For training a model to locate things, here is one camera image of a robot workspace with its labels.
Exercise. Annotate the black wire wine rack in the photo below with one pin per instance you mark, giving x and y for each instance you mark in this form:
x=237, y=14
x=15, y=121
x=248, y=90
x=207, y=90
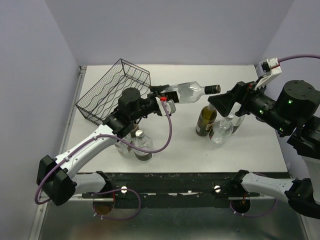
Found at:
x=102, y=98

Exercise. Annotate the tall clear frosted bottle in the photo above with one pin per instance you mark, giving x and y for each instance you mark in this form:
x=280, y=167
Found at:
x=236, y=120

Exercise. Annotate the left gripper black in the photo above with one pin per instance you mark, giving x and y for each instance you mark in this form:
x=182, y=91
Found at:
x=156, y=91

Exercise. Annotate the olive green wine bottle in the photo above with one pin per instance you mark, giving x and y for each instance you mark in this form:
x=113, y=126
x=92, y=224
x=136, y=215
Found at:
x=134, y=128

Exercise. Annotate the clear square bottle black label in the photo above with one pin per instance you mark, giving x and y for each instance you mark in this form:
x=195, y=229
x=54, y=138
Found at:
x=191, y=92

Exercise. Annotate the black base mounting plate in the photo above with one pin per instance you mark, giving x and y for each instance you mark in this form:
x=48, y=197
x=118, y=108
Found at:
x=169, y=190

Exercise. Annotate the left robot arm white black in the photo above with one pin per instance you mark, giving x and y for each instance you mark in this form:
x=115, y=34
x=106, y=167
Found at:
x=56, y=176

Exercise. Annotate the square clear bottle dark cap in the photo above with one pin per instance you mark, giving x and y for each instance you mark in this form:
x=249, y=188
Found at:
x=123, y=149

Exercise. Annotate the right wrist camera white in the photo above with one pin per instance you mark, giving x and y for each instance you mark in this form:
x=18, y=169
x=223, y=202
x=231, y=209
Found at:
x=267, y=70

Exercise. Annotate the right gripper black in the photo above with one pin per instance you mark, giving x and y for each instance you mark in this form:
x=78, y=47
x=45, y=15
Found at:
x=242, y=92

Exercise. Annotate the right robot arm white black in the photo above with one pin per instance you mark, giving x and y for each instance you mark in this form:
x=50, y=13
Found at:
x=292, y=115

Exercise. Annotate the round clear flask bottle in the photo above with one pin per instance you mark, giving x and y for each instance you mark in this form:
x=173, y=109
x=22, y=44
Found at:
x=221, y=131

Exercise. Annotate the round clear bottle silver cap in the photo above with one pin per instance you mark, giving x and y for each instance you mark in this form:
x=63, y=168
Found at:
x=143, y=142

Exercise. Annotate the green open wine bottle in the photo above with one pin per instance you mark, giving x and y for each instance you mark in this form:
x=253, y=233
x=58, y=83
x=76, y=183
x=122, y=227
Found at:
x=205, y=121

